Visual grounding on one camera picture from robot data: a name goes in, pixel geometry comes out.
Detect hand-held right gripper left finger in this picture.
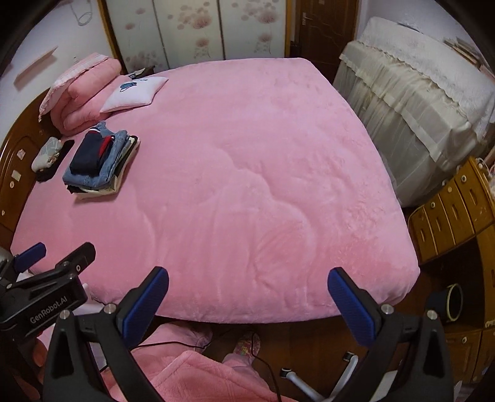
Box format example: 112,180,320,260
42,266,171,402

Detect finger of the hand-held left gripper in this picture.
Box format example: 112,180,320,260
54,242,97,278
11,242,48,274

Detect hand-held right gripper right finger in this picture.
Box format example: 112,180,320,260
327,267,455,402

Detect red and navy varsity jacket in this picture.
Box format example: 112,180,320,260
69,130,117,175

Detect folded cream clothes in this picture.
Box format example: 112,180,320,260
67,135,141,200

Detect person's left hand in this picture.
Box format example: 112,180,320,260
30,340,50,381

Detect white chair base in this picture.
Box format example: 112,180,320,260
280,351,361,402

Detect black cloth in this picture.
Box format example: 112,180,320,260
37,140,75,183

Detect wooden headboard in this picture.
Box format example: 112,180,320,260
0,90,64,250

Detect folded blue jeans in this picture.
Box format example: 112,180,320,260
62,121,129,191

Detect black cup with beige rim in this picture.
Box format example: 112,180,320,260
428,283,464,324

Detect grey floral pouch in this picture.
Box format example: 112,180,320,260
32,137,65,172

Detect pink patterned slipper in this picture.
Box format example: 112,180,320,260
222,333,262,366

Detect wooden drawer cabinet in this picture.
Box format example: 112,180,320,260
408,156,495,383

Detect pink fleece bed blanket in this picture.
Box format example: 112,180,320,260
10,57,421,324

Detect folded pink quilt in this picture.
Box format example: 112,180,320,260
39,54,125,136

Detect white pillow with blue print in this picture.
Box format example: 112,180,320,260
99,76,170,114

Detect cream lace covered furniture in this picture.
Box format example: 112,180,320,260
333,16,495,208

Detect floral panel wardrobe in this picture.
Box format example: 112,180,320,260
97,0,290,75

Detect dark wooden door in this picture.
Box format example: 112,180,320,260
285,0,361,83

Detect black cable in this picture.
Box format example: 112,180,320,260
201,331,284,402

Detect pink wall strip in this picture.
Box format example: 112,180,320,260
15,46,58,87

